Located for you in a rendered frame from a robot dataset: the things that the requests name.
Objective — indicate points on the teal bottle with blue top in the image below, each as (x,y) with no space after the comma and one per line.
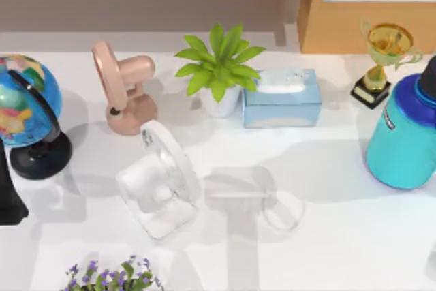
(405,134)

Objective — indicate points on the pink desk fan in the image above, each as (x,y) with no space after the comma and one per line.
(131,100)

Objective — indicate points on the wooden cupboard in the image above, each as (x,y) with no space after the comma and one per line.
(368,22)

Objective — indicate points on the blue globe on black stand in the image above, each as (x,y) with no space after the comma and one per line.
(24,100)

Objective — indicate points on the white desk fan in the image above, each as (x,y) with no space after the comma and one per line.
(160,182)

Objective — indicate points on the gold trophy on black base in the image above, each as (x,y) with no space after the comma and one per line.
(381,56)

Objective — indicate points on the green plant in white pot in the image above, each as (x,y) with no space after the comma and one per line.
(218,66)

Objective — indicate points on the light blue tissue box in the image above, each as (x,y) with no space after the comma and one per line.
(282,103)

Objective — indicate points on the purple flower plant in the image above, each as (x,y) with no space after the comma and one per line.
(112,275)

